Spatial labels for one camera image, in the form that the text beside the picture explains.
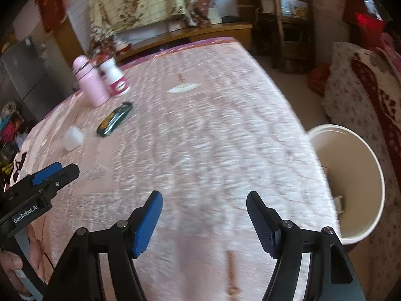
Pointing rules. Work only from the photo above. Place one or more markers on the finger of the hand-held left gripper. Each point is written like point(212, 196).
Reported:
point(47, 172)
point(67, 174)

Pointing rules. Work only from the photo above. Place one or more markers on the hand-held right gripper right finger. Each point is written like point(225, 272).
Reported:
point(260, 222)

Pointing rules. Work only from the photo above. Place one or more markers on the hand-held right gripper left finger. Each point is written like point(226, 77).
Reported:
point(150, 222)

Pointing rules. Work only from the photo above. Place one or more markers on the white plastic bucket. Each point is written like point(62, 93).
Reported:
point(347, 175)

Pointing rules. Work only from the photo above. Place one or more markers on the person's left hand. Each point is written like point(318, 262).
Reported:
point(12, 276)

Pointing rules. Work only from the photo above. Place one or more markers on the small white translucent cup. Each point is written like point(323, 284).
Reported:
point(73, 138)

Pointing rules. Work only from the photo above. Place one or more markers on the pile of household clutter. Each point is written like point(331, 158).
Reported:
point(11, 131)

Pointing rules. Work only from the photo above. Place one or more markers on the pink thermos bottle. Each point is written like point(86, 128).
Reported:
point(91, 81)

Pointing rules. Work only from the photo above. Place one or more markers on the grey refrigerator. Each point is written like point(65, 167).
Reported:
point(25, 75)

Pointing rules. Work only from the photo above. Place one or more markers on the pink quilted tablecloth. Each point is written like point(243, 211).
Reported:
point(203, 131)

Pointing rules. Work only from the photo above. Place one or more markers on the white pill bottle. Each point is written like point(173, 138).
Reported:
point(116, 78)

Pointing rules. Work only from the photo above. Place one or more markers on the sofa with floral cover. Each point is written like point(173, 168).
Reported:
point(354, 100)

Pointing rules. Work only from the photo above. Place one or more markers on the red hanging decoration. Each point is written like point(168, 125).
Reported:
point(51, 6)

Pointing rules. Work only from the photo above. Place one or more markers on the cream floral blanket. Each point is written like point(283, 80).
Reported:
point(137, 0)

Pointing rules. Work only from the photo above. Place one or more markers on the wooden bench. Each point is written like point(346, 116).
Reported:
point(203, 34)

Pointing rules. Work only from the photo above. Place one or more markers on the wooden shelf rack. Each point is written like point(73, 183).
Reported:
point(291, 22)

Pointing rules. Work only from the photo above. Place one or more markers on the red plastic bag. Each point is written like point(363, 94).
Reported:
point(369, 22)

